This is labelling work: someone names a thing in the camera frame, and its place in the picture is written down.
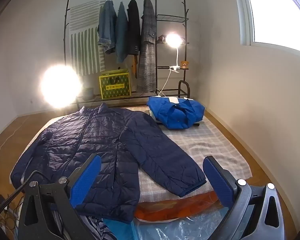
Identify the blue denim jacket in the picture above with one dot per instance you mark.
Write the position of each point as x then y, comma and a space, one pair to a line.
107, 25

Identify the blue white striped cloth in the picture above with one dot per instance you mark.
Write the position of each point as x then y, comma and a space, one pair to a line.
95, 227

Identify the bright blue folded jacket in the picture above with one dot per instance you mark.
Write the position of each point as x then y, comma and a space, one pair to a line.
175, 112

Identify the black coat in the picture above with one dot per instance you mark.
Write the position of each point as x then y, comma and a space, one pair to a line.
133, 25

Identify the white framed window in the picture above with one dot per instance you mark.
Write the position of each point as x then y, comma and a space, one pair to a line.
277, 17

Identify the teal denim jacket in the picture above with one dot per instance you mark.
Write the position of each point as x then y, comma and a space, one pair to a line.
121, 35

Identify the bright round studio light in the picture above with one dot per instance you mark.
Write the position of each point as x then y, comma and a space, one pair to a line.
60, 86

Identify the black metal clothes rack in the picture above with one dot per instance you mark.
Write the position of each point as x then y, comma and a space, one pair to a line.
156, 10

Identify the small brown teddy bear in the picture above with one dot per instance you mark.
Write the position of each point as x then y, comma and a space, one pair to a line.
184, 64

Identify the grey plaid coat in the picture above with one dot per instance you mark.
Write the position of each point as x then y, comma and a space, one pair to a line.
147, 55

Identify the navy puffer jacket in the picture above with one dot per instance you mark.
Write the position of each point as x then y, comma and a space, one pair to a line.
102, 142

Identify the white clip lamp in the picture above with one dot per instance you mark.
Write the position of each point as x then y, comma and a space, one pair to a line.
173, 40

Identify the light blue cloth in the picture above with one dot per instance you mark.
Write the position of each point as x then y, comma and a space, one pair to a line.
120, 230

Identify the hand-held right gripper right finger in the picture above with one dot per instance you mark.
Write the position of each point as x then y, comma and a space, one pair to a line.
218, 182

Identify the yellow green patterned bag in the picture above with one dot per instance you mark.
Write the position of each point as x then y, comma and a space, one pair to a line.
115, 87

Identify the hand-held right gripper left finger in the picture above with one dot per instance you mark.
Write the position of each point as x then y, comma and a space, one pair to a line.
86, 180

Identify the black tube frame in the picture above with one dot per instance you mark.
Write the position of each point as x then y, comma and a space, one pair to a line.
180, 87

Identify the pink plaid blanket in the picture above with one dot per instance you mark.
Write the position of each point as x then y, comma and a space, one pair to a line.
202, 140

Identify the green plant pot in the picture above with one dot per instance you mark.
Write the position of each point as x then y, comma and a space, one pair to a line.
88, 93

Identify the orange cloth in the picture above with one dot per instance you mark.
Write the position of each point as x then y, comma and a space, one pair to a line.
165, 210

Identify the green striped wall hanging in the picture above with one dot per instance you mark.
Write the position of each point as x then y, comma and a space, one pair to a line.
82, 50

